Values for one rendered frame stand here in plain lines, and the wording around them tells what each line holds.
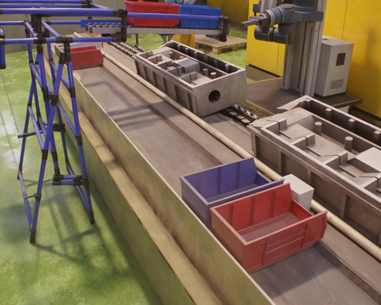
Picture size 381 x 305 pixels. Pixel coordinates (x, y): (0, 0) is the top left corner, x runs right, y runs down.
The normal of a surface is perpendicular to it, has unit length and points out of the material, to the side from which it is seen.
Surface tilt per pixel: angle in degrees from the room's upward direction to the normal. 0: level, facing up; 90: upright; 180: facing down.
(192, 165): 0
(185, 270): 0
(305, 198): 90
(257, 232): 0
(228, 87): 90
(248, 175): 88
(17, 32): 90
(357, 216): 100
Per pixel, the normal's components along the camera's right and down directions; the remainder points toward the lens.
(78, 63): 0.46, 0.45
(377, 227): -0.88, 0.36
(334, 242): 0.00, -0.88
